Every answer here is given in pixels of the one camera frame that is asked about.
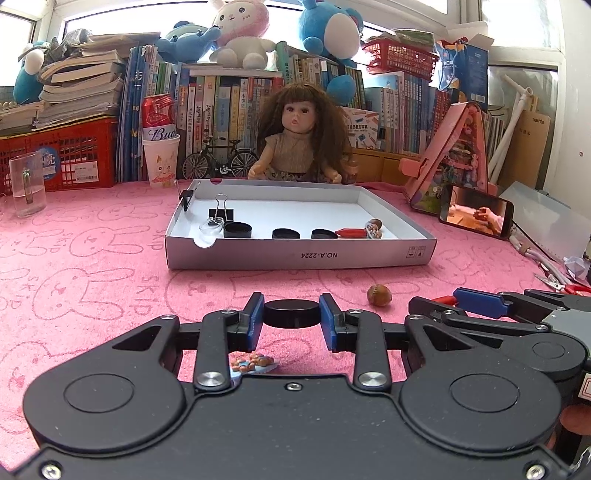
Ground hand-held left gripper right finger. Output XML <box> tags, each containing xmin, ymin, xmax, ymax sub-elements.
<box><xmin>318</xmin><ymin>293</ymin><xmax>476</xmax><ymax>393</ymax></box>

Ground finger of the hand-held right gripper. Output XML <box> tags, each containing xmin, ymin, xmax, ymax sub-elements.
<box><xmin>454</xmin><ymin>287</ymin><xmax>550</xmax><ymax>320</ymax></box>
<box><xmin>409</xmin><ymin>296</ymin><xmax>550</xmax><ymax>335</ymax></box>

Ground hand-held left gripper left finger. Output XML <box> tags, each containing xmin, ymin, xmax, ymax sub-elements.
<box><xmin>111</xmin><ymin>292</ymin><xmax>265</xmax><ymax>393</ymax></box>

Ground grey cardboard box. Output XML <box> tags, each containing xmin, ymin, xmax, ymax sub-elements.
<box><xmin>165</xmin><ymin>178</ymin><xmax>437</xmax><ymax>271</ymax></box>

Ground clear plastic piece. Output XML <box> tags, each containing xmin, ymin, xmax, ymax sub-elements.
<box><xmin>198</xmin><ymin>218</ymin><xmax>225</xmax><ymax>241</ymax></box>

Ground black binder clip silver handles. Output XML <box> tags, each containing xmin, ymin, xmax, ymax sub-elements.
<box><xmin>208</xmin><ymin>194</ymin><xmax>235</xmax><ymax>227</ymax></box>

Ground person's right hand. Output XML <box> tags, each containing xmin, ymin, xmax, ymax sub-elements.
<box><xmin>560</xmin><ymin>407</ymin><xmax>586</xmax><ymax>438</ymax></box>

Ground blue decorated hair clip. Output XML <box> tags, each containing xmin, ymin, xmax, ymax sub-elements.
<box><xmin>229</xmin><ymin>352</ymin><xmax>279</xmax><ymax>381</ymax></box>

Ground crumpled pale purple paper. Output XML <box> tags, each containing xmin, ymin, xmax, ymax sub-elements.
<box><xmin>562</xmin><ymin>256</ymin><xmax>591</xmax><ymax>282</ymax></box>

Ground black smartphone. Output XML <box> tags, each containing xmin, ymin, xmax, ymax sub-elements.
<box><xmin>438</xmin><ymin>183</ymin><xmax>515</xmax><ymax>239</ymax></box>

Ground grey translucent folder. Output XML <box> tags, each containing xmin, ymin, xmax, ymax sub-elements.
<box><xmin>501</xmin><ymin>181</ymin><xmax>589</xmax><ymax>264</ymax></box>

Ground pink toy house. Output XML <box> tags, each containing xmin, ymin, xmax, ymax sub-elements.
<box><xmin>398</xmin><ymin>102</ymin><xmax>495</xmax><ymax>217</ymax></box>

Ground small black binder clip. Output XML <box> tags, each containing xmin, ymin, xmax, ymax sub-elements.
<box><xmin>174</xmin><ymin>181</ymin><xmax>197</xmax><ymax>212</ymax></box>

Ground brown cardboard sheet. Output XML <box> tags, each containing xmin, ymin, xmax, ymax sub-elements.
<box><xmin>501</xmin><ymin>108</ymin><xmax>552</xmax><ymax>190</ymax></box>

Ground pink rabbit-print tablecloth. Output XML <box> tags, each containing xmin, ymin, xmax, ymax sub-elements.
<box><xmin>0</xmin><ymin>178</ymin><xmax>591</xmax><ymax>462</ymax></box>

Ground miniature black bicycle model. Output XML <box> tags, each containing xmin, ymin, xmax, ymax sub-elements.
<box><xmin>182</xmin><ymin>136</ymin><xmax>259</xmax><ymax>180</ymax></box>

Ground white plastic pipes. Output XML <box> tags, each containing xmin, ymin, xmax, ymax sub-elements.
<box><xmin>487</xmin><ymin>74</ymin><xmax>536</xmax><ymax>185</ymax></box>

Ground white cartoon paper cup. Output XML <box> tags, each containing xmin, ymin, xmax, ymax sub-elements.
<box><xmin>141</xmin><ymin>135</ymin><xmax>182</xmax><ymax>188</ymax></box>

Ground brown-haired doll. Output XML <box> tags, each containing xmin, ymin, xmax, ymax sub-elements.
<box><xmin>247</xmin><ymin>83</ymin><xmax>354</xmax><ymax>184</ymax></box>

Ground white printed stationery box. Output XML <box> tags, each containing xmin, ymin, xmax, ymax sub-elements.
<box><xmin>344</xmin><ymin>107</ymin><xmax>380</xmax><ymax>151</ymax></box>

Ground row of blue-spined books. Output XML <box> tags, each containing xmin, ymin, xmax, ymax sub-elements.
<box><xmin>365</xmin><ymin>69</ymin><xmax>455</xmax><ymax>155</ymax></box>

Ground row of upright books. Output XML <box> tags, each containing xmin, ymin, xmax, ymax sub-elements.
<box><xmin>152</xmin><ymin>41</ymin><xmax>365</xmax><ymax>167</ymax></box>

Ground red beverage can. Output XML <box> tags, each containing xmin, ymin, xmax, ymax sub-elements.
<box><xmin>141</xmin><ymin>93</ymin><xmax>178</xmax><ymax>141</ymax></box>

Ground blue paper bag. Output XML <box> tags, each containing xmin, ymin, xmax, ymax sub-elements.
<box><xmin>434</xmin><ymin>39</ymin><xmax>490</xmax><ymax>104</ymax></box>

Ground row of blue booklets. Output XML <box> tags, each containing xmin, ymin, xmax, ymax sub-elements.
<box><xmin>115</xmin><ymin>45</ymin><xmax>160</xmax><ymax>183</ymax></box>

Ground red plastic crate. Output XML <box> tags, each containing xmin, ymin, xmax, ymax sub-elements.
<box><xmin>0</xmin><ymin>116</ymin><xmax>120</xmax><ymax>195</ymax></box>

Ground red plastic basket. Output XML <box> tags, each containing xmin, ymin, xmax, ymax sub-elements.
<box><xmin>361</xmin><ymin>38</ymin><xmax>439</xmax><ymax>77</ymax></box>

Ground clear glass mug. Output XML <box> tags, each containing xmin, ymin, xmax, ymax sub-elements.
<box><xmin>9</xmin><ymin>152</ymin><xmax>47</xmax><ymax>219</ymax></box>

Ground light blue plush toy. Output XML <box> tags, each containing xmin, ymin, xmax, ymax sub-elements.
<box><xmin>154</xmin><ymin>19</ymin><xmax>222</xmax><ymax>63</ymax></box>

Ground large blue white plush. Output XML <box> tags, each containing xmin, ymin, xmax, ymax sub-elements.
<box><xmin>296</xmin><ymin>0</ymin><xmax>365</xmax><ymax>104</ymax></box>

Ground stack of worn books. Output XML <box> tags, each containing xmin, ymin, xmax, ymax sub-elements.
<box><xmin>0</xmin><ymin>39</ymin><xmax>127</xmax><ymax>137</ymax></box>

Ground pink white rabbit plush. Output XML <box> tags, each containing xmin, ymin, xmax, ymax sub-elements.
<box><xmin>209</xmin><ymin>0</ymin><xmax>276</xmax><ymax>69</ymax></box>

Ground grey plastic bag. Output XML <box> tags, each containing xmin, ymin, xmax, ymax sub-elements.
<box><xmin>48</xmin><ymin>28</ymin><xmax>95</xmax><ymax>58</ymax></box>

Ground blue white plush toy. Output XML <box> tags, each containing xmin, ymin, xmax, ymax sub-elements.
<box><xmin>13</xmin><ymin>41</ymin><xmax>49</xmax><ymax>104</ymax></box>

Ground red-handled pliers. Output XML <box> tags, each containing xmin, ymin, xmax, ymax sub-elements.
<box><xmin>534</xmin><ymin>273</ymin><xmax>591</xmax><ymax>296</ymax></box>

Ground white cable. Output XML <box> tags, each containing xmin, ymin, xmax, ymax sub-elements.
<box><xmin>510</xmin><ymin>231</ymin><xmax>573</xmax><ymax>284</ymax></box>

